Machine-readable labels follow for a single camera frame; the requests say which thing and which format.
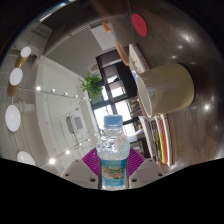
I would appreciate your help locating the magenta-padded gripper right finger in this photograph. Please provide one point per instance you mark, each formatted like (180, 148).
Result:
(146, 171)

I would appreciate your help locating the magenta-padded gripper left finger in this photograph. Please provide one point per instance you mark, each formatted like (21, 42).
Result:
(80, 171)

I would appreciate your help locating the clear water bottle blue cap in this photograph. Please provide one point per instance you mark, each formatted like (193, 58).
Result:
(113, 156)

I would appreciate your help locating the small ceiling spotlights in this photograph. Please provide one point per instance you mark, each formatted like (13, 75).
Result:
(52, 161)

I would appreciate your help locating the yellow-spined book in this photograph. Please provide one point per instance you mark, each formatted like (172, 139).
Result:
(161, 143)

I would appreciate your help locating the black-spined book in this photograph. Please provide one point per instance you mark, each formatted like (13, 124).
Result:
(155, 140)

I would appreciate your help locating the red-spined book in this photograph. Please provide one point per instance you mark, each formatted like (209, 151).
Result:
(167, 143)

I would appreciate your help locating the white picture-cover book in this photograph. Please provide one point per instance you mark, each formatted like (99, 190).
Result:
(146, 133)

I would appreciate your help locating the white ceiling air conditioner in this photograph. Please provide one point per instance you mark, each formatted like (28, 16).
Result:
(76, 124)

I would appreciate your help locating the round white ceiling lights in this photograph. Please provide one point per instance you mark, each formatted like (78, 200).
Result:
(13, 118)

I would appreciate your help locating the broad potted green plant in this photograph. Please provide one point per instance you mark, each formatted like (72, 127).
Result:
(91, 85)

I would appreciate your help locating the low dark open shelf unit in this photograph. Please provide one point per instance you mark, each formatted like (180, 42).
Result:
(111, 66)

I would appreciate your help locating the white book red lettering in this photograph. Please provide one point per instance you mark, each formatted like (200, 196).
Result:
(137, 60)

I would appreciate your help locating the orange-brown chairs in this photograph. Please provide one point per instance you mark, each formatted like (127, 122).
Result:
(121, 53)

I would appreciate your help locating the white wall radiator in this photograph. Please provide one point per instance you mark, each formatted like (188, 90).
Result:
(103, 36)

